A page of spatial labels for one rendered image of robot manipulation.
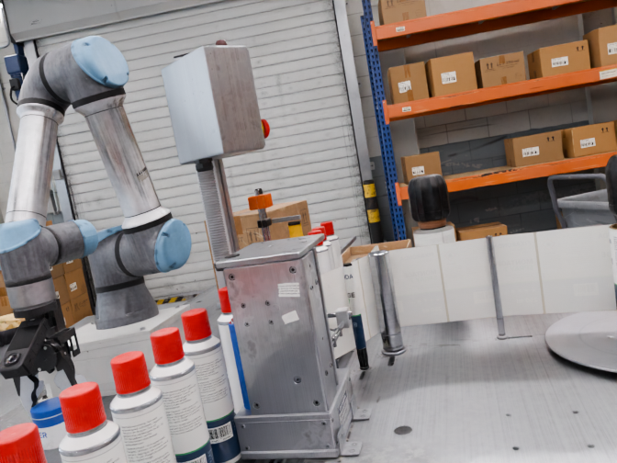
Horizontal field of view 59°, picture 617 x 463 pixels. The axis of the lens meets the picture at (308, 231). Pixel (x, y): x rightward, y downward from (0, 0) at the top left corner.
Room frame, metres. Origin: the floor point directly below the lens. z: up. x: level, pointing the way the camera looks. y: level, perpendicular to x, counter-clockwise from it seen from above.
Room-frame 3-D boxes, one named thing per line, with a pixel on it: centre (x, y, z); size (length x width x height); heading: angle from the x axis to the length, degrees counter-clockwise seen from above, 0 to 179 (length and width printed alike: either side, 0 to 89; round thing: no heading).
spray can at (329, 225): (1.44, -0.05, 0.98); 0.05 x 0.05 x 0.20
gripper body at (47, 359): (0.98, 0.51, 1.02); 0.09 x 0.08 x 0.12; 175
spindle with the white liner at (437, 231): (1.15, -0.26, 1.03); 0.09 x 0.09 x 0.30
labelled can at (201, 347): (0.68, 0.16, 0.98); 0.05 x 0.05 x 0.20
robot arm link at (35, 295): (0.97, 0.51, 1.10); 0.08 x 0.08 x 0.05
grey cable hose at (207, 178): (1.02, 0.17, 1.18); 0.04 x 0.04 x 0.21
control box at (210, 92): (1.07, 0.14, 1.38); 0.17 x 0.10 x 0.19; 39
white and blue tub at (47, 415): (0.95, 0.51, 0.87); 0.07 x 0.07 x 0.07
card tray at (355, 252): (2.11, -0.24, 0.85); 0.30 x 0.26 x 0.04; 164
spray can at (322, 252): (1.29, -0.01, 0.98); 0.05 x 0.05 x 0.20
